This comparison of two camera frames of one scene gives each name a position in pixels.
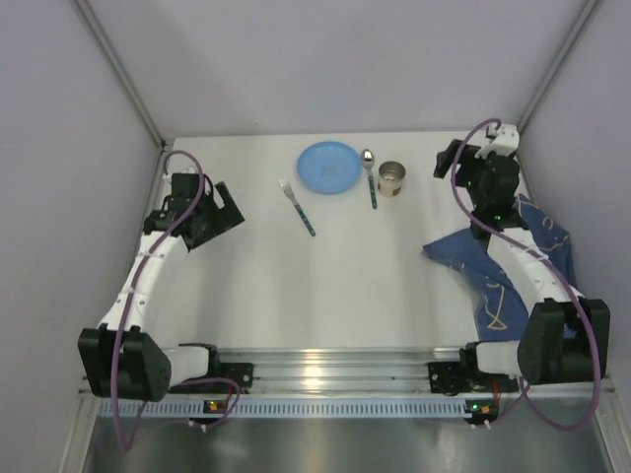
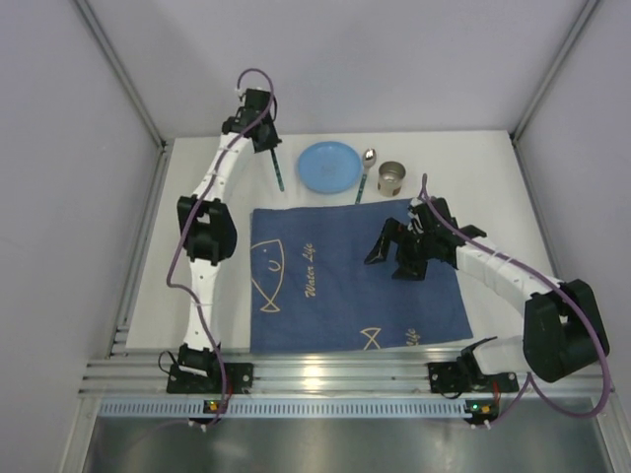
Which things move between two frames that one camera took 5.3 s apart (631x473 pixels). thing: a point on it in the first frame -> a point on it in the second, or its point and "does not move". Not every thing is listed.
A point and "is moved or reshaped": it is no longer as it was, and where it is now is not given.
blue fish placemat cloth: [501, 311] -> [312, 289]
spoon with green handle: [368, 161] is moved or reshaped
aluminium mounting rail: [340, 370] does not move
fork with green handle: [288, 191] -> [277, 168]
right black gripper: [454, 158] -> [403, 244]
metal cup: [390, 175] does not move
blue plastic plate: [328, 168] does not move
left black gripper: [220, 208] -> [268, 141]
